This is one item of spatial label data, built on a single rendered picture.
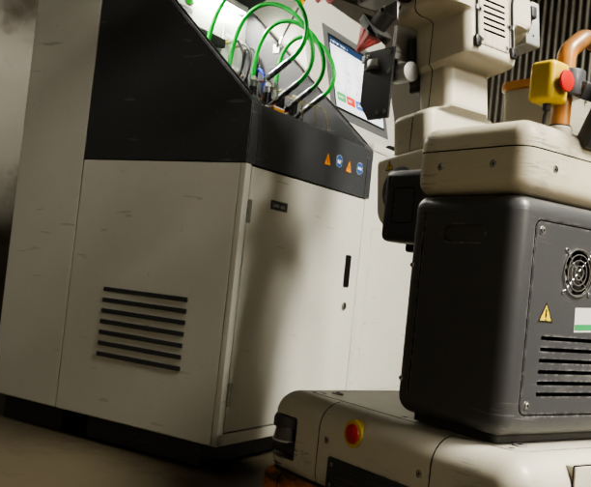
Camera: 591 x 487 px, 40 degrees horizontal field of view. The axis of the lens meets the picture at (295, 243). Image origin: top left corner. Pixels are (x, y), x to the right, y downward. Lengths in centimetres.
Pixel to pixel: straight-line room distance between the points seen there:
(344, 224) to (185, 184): 58
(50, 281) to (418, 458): 141
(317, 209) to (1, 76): 274
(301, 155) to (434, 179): 87
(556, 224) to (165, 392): 118
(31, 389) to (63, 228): 48
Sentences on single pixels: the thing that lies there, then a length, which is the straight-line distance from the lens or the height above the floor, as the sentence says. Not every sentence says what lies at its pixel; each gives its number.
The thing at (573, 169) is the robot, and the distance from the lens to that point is 146.
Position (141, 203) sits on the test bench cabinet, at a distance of 229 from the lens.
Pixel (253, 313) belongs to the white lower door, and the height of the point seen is 41.
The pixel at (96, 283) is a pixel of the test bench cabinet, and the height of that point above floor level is 44.
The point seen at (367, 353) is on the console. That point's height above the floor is 29.
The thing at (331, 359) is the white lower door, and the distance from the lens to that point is 255.
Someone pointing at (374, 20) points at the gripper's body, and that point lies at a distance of 250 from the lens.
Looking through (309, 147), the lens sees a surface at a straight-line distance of 234.
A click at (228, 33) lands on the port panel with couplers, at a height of 133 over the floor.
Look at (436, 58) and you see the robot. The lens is 184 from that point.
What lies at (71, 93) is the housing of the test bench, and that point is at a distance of 256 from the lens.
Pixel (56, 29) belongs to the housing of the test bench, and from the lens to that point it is 267.
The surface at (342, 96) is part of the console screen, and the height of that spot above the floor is 119.
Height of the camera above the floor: 52
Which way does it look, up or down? 2 degrees up
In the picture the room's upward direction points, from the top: 6 degrees clockwise
